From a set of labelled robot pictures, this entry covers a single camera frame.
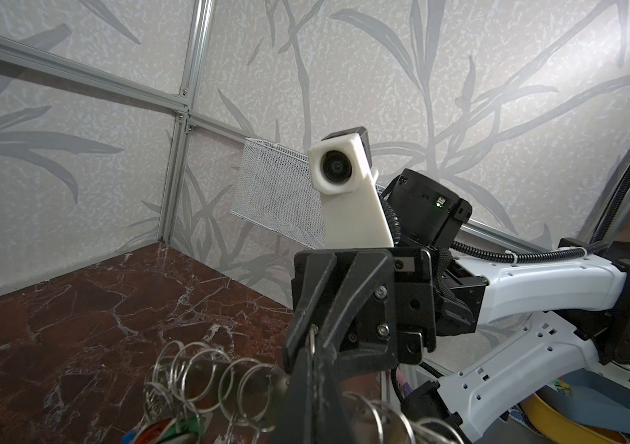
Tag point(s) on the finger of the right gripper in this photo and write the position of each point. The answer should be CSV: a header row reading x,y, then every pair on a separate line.
x,y
357,335
319,276

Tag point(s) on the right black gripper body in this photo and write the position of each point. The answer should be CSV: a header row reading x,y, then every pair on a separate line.
x,y
415,323

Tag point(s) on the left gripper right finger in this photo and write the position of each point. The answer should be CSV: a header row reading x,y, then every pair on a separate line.
x,y
331,421

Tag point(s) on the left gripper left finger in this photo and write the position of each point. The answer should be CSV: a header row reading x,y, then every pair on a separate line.
x,y
296,420

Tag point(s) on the keyring with coloured key tags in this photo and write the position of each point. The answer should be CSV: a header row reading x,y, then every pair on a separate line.
x,y
196,393

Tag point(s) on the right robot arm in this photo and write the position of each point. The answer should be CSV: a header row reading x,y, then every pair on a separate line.
x,y
577,306

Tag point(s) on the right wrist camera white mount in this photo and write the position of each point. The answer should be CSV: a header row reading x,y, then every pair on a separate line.
x,y
342,173

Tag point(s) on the white wire mesh basket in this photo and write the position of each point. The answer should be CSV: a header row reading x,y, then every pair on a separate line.
x,y
274,191

